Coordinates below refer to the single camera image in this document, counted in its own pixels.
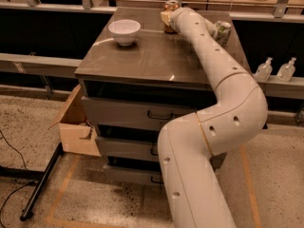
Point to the top grey drawer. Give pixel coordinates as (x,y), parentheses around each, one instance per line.
(131,114)

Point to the black metal floor bar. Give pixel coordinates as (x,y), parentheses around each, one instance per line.
(27,211)

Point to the grey drawer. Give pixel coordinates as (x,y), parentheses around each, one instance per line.
(143,177)
(131,114)
(135,150)

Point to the clear sanitizer bottle right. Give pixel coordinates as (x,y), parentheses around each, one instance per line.
(286,71)

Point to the clear sanitizer bottle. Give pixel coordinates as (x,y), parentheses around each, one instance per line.
(286,71)
(264,70)

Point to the white bowl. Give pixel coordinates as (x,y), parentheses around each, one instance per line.
(124,31)

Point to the clear sanitizer bottle left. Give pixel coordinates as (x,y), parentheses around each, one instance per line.
(264,70)

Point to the bottom grey drawer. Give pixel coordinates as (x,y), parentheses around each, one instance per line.
(143,177)

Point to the middle grey drawer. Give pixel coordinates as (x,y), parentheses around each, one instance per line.
(135,150)

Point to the orange soda can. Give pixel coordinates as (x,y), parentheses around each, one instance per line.
(170,5)

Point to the cardboard box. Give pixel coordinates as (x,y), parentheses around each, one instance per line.
(77,135)

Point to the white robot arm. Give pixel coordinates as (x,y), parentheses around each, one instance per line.
(186,144)

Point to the green white 7up can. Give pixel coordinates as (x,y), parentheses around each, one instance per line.
(222,32)

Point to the grey drawer cabinet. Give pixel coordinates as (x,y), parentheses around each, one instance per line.
(158,68)

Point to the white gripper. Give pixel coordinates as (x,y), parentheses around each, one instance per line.
(173,17)

